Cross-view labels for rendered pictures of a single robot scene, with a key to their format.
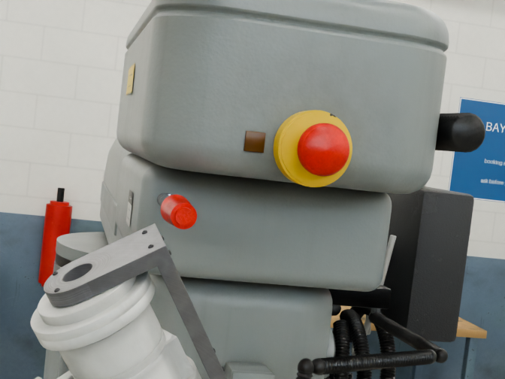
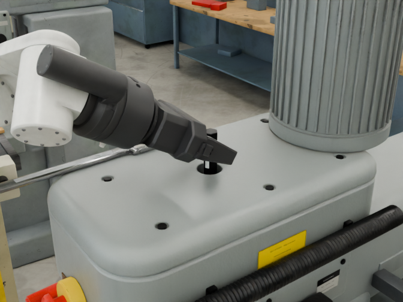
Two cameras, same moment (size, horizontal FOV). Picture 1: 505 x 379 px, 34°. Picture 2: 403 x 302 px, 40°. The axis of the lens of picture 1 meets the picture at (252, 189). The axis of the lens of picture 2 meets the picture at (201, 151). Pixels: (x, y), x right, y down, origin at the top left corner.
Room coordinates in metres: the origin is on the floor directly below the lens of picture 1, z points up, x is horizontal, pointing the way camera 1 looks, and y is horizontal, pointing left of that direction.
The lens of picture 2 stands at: (0.59, -0.65, 2.27)
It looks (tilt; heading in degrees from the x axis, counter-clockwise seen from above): 26 degrees down; 67
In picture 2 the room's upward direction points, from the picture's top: straight up
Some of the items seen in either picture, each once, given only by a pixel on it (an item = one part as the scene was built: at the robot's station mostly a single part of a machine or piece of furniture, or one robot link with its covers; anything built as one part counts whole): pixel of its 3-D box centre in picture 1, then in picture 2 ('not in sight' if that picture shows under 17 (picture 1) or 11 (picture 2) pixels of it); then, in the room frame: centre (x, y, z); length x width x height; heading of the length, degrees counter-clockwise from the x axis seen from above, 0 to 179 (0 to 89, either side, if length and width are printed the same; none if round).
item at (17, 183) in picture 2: not in sight; (79, 163); (0.71, 0.09, 1.89); 0.24 x 0.04 x 0.01; 14
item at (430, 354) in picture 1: (383, 360); not in sight; (0.74, -0.13, 1.58); 0.17 x 0.01 x 0.01; 127
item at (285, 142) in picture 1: (312, 148); (72, 299); (0.66, -0.04, 1.76); 0.06 x 0.02 x 0.06; 103
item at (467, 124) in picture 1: (373, 130); (291, 265); (0.95, -0.13, 1.79); 0.45 x 0.04 x 0.04; 13
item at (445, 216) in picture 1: (415, 256); not in sight; (1.25, -0.25, 1.62); 0.20 x 0.09 x 0.21; 13
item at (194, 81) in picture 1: (253, 95); (216, 211); (0.90, 0.01, 1.81); 0.47 x 0.26 x 0.16; 13
